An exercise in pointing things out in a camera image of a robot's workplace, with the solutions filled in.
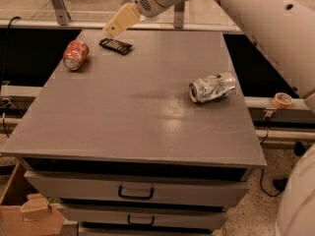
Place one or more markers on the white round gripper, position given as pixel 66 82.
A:
pixel 128 14

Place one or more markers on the crushed red coke can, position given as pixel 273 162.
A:
pixel 75 55

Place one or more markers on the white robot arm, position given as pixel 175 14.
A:
pixel 284 31

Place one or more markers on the dark chocolate rxbar wrapper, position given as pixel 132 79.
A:
pixel 115 45

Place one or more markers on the crushed silver green can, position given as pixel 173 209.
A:
pixel 212 87

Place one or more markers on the grey drawer cabinet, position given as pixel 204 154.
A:
pixel 131 115

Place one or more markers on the orange tape roll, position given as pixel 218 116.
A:
pixel 282 100

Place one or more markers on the top grey drawer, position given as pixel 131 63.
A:
pixel 117 188

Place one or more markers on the grey drawer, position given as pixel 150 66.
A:
pixel 117 188
pixel 138 216

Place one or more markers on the middle grey drawer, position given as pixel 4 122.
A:
pixel 138 216

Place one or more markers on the cardboard box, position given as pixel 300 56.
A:
pixel 26 212

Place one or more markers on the middle metal bracket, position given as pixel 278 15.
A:
pixel 178 20

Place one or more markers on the metal bracket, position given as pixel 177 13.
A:
pixel 178 20
pixel 62 16

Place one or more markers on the left metal bracket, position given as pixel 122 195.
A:
pixel 62 16

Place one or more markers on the black power adapter with cable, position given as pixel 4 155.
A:
pixel 279 185

